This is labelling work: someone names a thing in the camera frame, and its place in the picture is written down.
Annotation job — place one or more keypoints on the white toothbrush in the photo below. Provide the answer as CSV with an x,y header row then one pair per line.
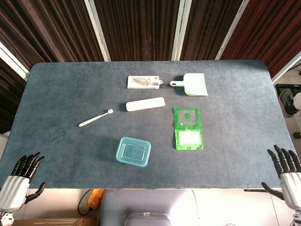
x,y
94,119

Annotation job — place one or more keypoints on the black caster wheel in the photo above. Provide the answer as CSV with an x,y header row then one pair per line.
x,y
297,135

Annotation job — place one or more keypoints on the blue grey table cloth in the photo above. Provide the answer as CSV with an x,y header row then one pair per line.
x,y
70,153

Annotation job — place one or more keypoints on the grey patterned shoe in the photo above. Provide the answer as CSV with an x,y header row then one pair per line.
x,y
285,101

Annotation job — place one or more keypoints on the blue transparent container lid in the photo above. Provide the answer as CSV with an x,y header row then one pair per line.
x,y
133,140

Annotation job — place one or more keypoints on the white oblong toothbrush case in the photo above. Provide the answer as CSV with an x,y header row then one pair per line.
x,y
144,104

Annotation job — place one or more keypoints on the white round object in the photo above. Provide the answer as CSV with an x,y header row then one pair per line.
x,y
298,101

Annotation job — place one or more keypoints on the white frame post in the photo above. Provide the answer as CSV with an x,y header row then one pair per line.
x,y
13,62
181,30
97,30
231,30
287,67

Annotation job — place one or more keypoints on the grey robot torso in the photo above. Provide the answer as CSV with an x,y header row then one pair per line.
x,y
148,202

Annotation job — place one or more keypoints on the black flat box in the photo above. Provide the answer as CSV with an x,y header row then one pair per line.
x,y
285,86

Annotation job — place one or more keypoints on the left black-fingered robot hand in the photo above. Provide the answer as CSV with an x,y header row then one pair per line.
x,y
14,190

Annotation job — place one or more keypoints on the green packet with dark dot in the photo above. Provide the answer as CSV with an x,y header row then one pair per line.
x,y
187,117

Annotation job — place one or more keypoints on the white printed card package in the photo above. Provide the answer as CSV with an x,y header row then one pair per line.
x,y
142,82

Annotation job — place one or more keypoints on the right black-fingered robot hand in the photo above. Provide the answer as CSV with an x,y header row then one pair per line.
x,y
291,188

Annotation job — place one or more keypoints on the green packet with white pad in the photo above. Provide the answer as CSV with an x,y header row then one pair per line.
x,y
189,139

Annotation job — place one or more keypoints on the white plastic dustpan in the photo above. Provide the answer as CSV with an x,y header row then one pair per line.
x,y
195,84

